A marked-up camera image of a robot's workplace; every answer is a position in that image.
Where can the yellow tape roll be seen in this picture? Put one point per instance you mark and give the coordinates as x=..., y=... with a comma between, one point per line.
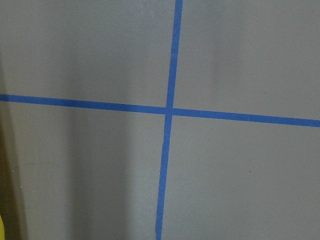
x=2, y=230

